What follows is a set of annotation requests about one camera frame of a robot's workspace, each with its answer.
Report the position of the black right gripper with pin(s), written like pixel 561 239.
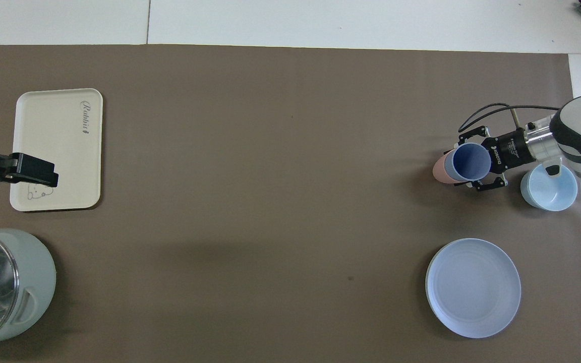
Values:
pixel 512 148

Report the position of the blue plastic cup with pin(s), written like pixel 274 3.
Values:
pixel 472 161

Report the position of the pink plastic cup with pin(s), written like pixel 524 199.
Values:
pixel 439 170

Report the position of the cream tray with rabbit print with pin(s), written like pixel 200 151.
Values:
pixel 58 131

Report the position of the light blue bowl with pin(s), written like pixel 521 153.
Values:
pixel 547 191

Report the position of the pale green cooking pot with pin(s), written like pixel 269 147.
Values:
pixel 36 282

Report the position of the blue round plate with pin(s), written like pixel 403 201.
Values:
pixel 474 287

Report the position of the brown table mat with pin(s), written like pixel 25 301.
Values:
pixel 270 176

